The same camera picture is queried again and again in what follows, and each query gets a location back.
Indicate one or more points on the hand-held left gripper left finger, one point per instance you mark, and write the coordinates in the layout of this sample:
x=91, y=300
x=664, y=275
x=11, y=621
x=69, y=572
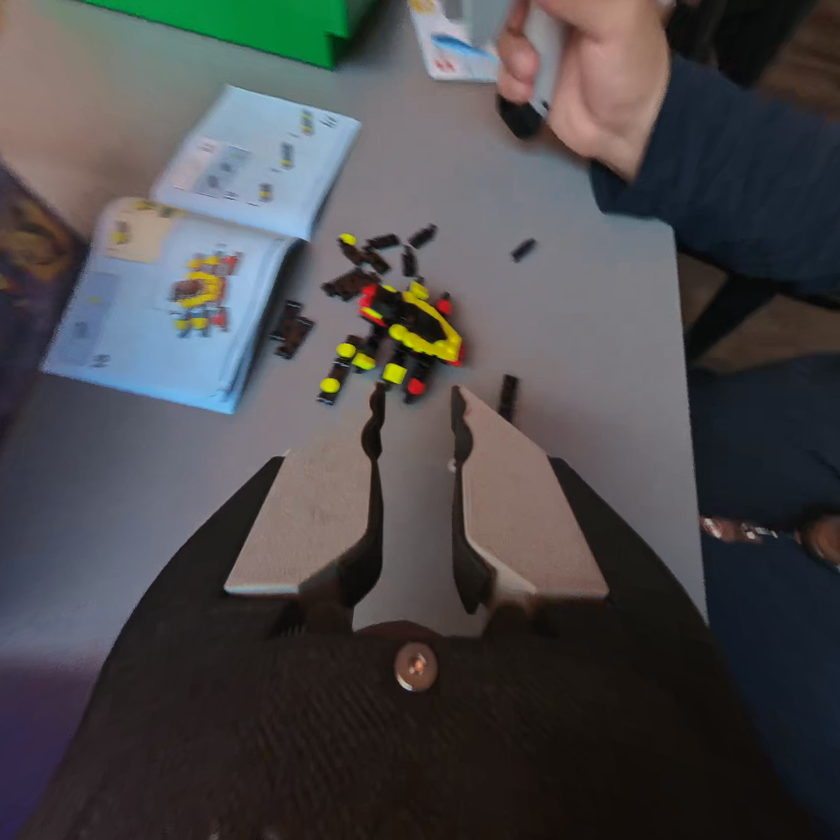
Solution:
x=308, y=518

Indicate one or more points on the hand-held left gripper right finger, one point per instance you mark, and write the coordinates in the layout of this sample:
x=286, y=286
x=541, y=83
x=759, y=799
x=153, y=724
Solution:
x=525, y=518

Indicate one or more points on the black lego piece yellow stud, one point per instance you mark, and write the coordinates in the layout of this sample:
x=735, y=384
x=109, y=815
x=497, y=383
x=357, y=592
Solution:
x=507, y=396

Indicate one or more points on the black lego hinge piece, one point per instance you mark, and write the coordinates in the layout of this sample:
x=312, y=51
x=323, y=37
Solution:
x=523, y=249

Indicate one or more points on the yellow black red lego model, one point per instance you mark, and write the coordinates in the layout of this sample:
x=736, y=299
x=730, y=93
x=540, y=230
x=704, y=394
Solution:
x=433, y=331

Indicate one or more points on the person's right forearm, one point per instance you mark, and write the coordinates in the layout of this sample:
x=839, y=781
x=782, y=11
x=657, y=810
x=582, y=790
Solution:
x=735, y=177

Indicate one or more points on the pile of black lego pieces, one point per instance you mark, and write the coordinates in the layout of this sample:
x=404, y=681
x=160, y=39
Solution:
x=384, y=244

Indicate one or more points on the open lego instruction booklet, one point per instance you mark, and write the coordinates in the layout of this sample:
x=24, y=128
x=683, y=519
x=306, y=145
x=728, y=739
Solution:
x=262, y=164

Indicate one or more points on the person's right hand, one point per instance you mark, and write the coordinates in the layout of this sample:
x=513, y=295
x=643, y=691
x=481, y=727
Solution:
x=610, y=79

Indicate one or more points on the white printed leaflet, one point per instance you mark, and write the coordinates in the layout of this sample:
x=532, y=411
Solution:
x=449, y=49

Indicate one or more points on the person's dark blue clothed lap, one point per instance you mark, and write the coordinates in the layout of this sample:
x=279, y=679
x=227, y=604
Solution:
x=768, y=439

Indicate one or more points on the green box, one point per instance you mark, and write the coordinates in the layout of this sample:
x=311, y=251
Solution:
x=262, y=26

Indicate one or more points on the badge reel with metal clip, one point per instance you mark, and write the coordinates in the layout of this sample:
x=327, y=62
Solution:
x=820, y=535

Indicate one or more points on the purple printed box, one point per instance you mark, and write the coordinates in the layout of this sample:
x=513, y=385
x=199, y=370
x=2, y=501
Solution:
x=33, y=262

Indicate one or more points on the black chair frame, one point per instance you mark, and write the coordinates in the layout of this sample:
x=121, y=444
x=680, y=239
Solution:
x=718, y=321

